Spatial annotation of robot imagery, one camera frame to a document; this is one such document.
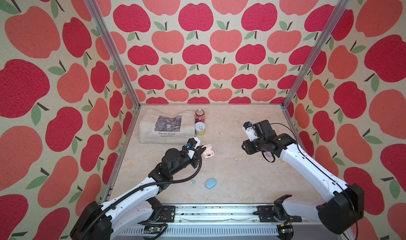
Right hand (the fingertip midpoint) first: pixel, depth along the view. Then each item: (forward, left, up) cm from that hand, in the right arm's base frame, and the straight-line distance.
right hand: (247, 147), depth 81 cm
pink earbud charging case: (-7, +20, +4) cm, 22 cm away
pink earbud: (+18, +13, -14) cm, 26 cm away
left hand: (-7, +21, +6) cm, 23 cm away
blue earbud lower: (-16, +27, -14) cm, 35 cm away
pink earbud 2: (0, +4, -14) cm, 15 cm away
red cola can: (+23, +28, -4) cm, 37 cm away
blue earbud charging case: (-16, +18, -13) cm, 27 cm away
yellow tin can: (+17, +27, -9) cm, 34 cm away
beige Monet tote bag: (+14, +53, -6) cm, 55 cm away
